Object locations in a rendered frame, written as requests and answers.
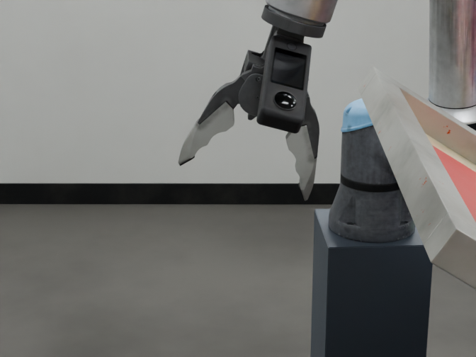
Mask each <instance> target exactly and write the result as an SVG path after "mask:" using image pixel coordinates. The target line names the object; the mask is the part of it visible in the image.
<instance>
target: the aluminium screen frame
mask: <svg viewBox="0 0 476 357"><path fill-rule="evenodd" d="M358 90H359V92H360V95H361V98H362V99H363V102H364V104H365V107H366V109H367V112H368V114H369V116H370V119H371V121H372V123H373V126H374V128H375V131H376V133H377V135H378V138H379V140H380V143H381V145H382V148H383V150H384V152H385V155H386V157H387V160H388V161H389V164H390V166H391V169H392V171H393V174H394V175H395V178H396V180H397V183H398V186H399V188H400V190H401V192H402V195H403V197H404V200H405V202H406V204H407V207H408V209H409V212H410V214H411V216H412V219H413V221H414V224H415V226H416V229H417V231H418V233H419V236H420V237H421V240H422V243H423V245H424V248H425V250H426V253H427V254H428V257H429V259H430V262H431V263H432V264H434V265H435V266H437V267H439V268H441V269H442V270H444V271H446V272H447V273H449V274H451V275H452V276H454V277H456V278H457V279H459V280H461V281H462V282H464V283H466V284H468V285H469V286H471V287H472V288H474V289H476V222H475V220H474V218H473V217H472V215H471V213H470V211H469V210H468V207H467V206H466V204H465V202H464V201H463V199H462V197H461V196H460V194H459V192H458V190H457V188H456V187H455V185H454V183H453V182H452V180H451V178H450V176H449V175H448V172H447V171H446V169H445V167H444V165H443V164H442V162H441V160H440V159H439V157H438V155H437V153H436V151H435V150H434V148H433V146H432V145H431V143H430V141H429V139H428V137H427V136H426V134H427V135H428V136H430V137H432V138H434V139H435V140H437V141H438V142H440V143H441V144H443V145H445V146H447V147H448V148H449V149H451V150H453V151H454V152H456V153H458V154H459V155H460V156H462V157H464V158H466V159H467V160H469V161H470V162H472V163H473V164H475V165H476V131H475V130H473V129H472V128H471V127H469V126H467V125H466V124H465V123H462V122H461V121H459V120H458V119H456V118H454V117H453V116H451V115H450V114H448V113H447V112H445V111H444V110H442V109H440V108H439V107H437V106H435V105H434V104H432V103H431V102H429V101H427V100H426V99H425V98H423V97H421V96H420V95H418V94H417V93H415V92H413V91H412V90H410V89H408V88H407V87H406V86H404V85H402V84H401V83H399V82H398V81H396V80H394V79H393V78H391V77H390V76H388V75H386V74H385V73H383V72H381V71H380V70H379V69H376V68H375V67H372V68H371V70H370V71H369V72H368V74H367V76H366V77H365V79H364V80H363V81H362V83H361V85H360V86H359V87H358ZM425 133H426V134H425Z"/></svg>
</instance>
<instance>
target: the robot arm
mask: <svg viewBox="0 0 476 357"><path fill-rule="evenodd" d="M337 1H338V0H266V3H267V4H268V5H265V6H264V9H263V13H262V15H261V18H262V19H263V20H264V21H265V22H267V23H269V24H271V25H272V27H271V32H270V34H269V37H268V40H267V43H266V47H265V50H264V51H263V52H262V53H258V52H254V51H251V50H248V51H247V54H246V57H245V60H244V64H243V67H242V70H241V73H240V75H239V76H238V77H237V78H236V79H235V80H234V81H232V82H229V83H226V84H224V85H222V86H221V87H220V88H219V89H218V90H217V91H216V92H215V93H214V94H213V95H212V97H211V98H210V100H209V102H208V104H207V106H206V107H205V110H204V111H203V113H202V115H201V116H200V118H199V119H198V120H197V121H196V122H195V125H194V126H193V128H192V129H191V131H190V132H189V134H188V136H187V138H186V140H185V141H184V144H183V146H182V148H181V152H180V156H179V159H178V164H179V165H180V166H181V165H183V164H185V163H186V162H189V161H190V160H192V159H193V158H195V155H196V152H197V151H198V150H199V149H200V148H201V147H204V146H207V145H208V143H209V141H210V140H211V138H212V137H213V136H214V135H216V134H217V133H220V132H226V131H228V130H229V129H230V128H231V127H232V126H233V125H234V108H235V107H236V106H237V104H240V107H242V109H243V110H244V111H245V112H246V113H248V120H253V119H254V118H255V117H257V119H256V121H257V123H258V124H259V125H264V126H267V127H270V128H275V129H278V130H283V131H286V132H288V133H287V135H286V136H285V138H286V142H287V146H288V149H289V150H290V151H291V152H292V153H293V155H294V156H295V158H296V162H295V170H296V172H297V173H298V175H299V177H300V180H299V183H298V186H299V189H300V193H301V196H302V199H303V201H306V200H307V199H308V198H309V196H310V193H311V191H312V187H313V185H314V181H315V171H316V164H317V153H318V145H319V122H318V119H317V114H316V112H315V110H314V108H313V107H312V105H311V103H310V96H309V94H308V91H307V87H308V81H309V73H310V60H311V53H312V46H311V45H308V44H304V37H305V36H306V37H310V38H322V37H323V35H324V32H325V29H326V26H327V25H326V24H325V23H329V22H330V21H331V19H332V16H333V13H334V9H335V7H336V3H337ZM426 100H427V101H429V102H431V103H432V104H434V105H435V106H437V107H439V108H440V109H442V110H443V111H445V112H447V113H448V114H450V115H451V116H453V117H454V118H456V119H458V120H459V121H461V122H462V123H465V124H466V125H467V126H469V127H470V128H472V129H473V130H475V131H476V0H429V97H428V98H427V99H426ZM341 132H342V137H341V178H340V185H339V189H338V191H337V193H336V196H335V199H334V202H333V204H332V206H331V210H330V211H329V228H330V230H331V231H332V232H334V233H335V234H337V235H339V236H341V237H344V238H347V239H350V240H354V241H358V242H369V243H385V242H396V241H399V240H402V239H405V238H407V237H409V236H411V235H412V234H413V233H414V231H415V224H414V221H413V219H412V216H411V214H410V212H409V209H408V207H407V204H406V202H405V200H404V197H403V195H402V192H401V190H400V187H399V186H398V183H397V180H396V178H395V175H394V174H393V171H392V169H391V166H390V164H389V161H388V160H387V157H386V155H385V152H384V150H383V147H382V145H381V143H380V140H379V138H378V135H377V133H376V131H375V128H374V126H373V123H372V121H371V119H370V116H369V114H368V112H367V109H366V107H365V104H364V102H363V99H362V98H361V99H358V100H356V101H353V102H351V103H350V104H348V105H347V107H345V109H344V114H343V123H342V127H341Z"/></svg>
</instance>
